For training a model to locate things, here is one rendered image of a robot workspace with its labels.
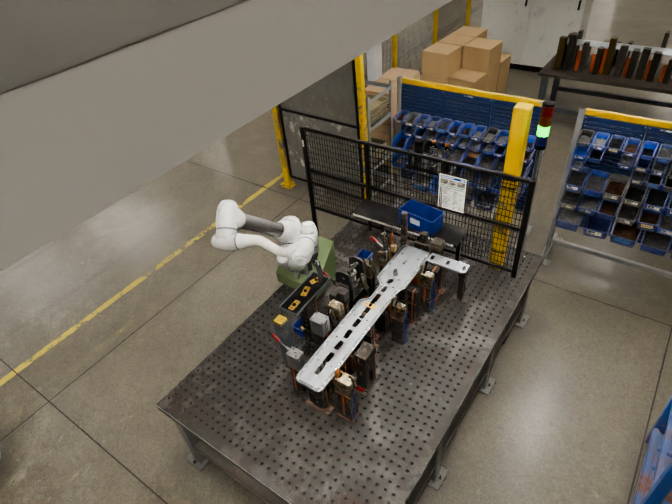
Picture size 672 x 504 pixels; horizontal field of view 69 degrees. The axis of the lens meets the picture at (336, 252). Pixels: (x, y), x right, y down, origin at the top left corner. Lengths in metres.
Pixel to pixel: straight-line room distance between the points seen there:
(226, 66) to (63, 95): 0.09
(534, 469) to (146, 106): 3.71
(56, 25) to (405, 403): 3.01
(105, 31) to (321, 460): 2.84
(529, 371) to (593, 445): 0.68
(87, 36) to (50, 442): 4.41
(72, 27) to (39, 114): 0.03
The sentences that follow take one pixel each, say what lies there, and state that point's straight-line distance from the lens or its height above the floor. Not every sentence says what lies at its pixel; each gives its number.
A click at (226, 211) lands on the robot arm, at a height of 1.61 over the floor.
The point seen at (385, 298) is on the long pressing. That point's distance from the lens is 3.27.
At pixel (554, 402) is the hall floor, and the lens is 4.16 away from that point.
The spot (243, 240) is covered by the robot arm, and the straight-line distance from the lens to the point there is 3.09.
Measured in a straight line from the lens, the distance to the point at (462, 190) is 3.65.
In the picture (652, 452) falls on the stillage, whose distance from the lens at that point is 3.93.
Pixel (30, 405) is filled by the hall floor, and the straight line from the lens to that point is 4.91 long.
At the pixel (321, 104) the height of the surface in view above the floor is 1.21.
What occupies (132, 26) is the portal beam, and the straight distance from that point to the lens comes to 0.24.
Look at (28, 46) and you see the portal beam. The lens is 0.22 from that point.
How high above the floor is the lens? 3.34
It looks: 40 degrees down
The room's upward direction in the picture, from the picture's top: 6 degrees counter-clockwise
